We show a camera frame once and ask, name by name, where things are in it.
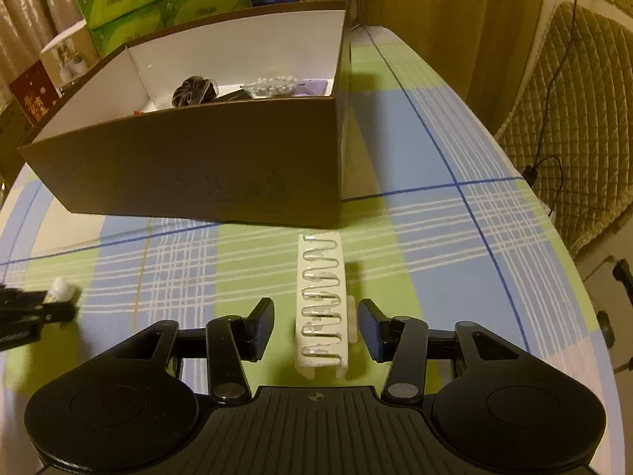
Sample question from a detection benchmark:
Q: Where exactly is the black cable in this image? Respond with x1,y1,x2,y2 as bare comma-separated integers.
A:
523,0,602,185

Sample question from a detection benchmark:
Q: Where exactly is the dark scrunchie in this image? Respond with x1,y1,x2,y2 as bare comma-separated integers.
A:
171,75,221,108

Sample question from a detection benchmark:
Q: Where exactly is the red printed card box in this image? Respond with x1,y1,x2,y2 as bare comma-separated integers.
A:
9,59,61,128

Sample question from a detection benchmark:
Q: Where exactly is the quilted chair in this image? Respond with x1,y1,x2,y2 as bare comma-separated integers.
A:
493,2,633,352

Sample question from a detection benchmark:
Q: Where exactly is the olive cardboard box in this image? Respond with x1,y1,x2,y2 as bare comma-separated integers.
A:
0,101,34,185

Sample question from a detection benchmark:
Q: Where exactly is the cotton swabs bag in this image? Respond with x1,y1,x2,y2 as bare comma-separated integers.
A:
244,74,298,98

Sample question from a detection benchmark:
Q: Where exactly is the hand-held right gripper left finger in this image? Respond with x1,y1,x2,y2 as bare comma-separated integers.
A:
101,298,276,405

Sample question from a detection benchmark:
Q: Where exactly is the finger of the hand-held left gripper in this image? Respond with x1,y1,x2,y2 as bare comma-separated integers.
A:
0,286,78,325

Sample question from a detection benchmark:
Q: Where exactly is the beige curtain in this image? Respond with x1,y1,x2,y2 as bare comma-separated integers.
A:
0,0,96,91

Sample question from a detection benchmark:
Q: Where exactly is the black product box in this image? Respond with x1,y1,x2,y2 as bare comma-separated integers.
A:
212,86,253,103

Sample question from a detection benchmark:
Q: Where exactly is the brown wooden panel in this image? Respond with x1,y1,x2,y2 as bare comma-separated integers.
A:
359,0,551,133

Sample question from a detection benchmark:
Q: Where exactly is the white product box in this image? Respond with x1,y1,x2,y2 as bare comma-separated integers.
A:
39,22,100,98

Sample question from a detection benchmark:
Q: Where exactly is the brown cardboard box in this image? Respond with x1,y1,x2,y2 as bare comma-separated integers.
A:
18,1,351,231

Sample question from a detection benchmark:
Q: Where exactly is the checkered cloth desktop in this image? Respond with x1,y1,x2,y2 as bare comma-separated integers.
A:
0,26,620,458

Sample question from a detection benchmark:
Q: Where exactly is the small white bottle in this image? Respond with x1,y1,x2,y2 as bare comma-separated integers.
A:
46,276,80,306

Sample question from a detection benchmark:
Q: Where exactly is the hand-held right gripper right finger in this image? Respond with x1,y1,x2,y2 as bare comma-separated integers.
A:
357,299,522,404

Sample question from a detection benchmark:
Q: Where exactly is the white hair clip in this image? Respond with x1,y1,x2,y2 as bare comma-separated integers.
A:
295,233,358,382

